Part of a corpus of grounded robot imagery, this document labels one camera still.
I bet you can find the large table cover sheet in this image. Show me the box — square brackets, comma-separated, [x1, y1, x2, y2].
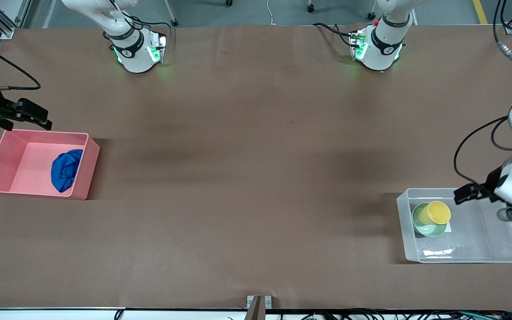
[0, 24, 512, 310]

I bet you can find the aluminium frame profile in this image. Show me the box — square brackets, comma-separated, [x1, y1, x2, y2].
[0, 8, 19, 40]

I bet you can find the black base cable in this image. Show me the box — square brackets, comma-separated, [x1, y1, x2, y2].
[109, 0, 177, 49]
[312, 22, 374, 60]

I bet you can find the yellow cup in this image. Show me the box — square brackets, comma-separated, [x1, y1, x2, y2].
[418, 200, 452, 226]

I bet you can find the clear plastic box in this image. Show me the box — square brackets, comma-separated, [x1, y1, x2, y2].
[396, 188, 512, 264]

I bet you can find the metal table bracket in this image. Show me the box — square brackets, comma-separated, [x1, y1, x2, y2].
[246, 295, 273, 320]

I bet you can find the pink plastic box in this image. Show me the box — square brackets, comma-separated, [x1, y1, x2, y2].
[0, 129, 101, 201]

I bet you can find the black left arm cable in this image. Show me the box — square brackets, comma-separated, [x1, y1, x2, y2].
[453, 116, 512, 186]

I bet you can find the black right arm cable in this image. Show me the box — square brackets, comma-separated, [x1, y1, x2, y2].
[0, 35, 42, 92]

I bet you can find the blue cloth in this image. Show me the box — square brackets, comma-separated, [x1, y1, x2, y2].
[51, 149, 84, 193]

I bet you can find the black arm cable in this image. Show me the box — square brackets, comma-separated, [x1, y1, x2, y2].
[0, 35, 42, 92]
[453, 116, 512, 186]

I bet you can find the mint green bowl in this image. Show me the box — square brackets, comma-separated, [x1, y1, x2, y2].
[412, 202, 448, 238]

